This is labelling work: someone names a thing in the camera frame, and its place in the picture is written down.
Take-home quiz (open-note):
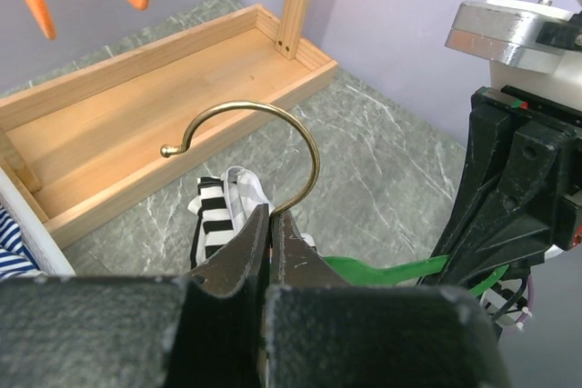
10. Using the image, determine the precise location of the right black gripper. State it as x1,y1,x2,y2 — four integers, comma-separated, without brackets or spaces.
429,86,581,287

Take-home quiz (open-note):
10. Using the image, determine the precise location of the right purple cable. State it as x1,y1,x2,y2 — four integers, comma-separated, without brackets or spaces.
490,264,540,334

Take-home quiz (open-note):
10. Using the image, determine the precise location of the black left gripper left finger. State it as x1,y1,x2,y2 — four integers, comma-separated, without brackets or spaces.
1,205,269,387

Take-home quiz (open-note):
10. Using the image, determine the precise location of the blue white striped tank top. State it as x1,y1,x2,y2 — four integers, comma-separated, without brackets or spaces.
0,206,45,281

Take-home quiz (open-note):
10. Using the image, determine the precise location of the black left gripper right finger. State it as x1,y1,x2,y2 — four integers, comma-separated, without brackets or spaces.
265,213,511,387

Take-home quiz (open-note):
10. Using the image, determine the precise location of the right wooden clothes rack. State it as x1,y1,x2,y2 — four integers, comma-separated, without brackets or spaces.
1,0,337,247

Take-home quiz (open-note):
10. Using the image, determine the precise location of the black white zebra garment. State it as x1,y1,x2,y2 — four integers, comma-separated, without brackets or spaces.
187,166,317,271

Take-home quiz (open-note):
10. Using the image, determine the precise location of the white perforated plastic basket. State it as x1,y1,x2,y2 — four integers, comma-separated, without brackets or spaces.
1,170,75,276

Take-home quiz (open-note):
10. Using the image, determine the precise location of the green hanger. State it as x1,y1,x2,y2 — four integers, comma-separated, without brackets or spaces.
159,100,510,296

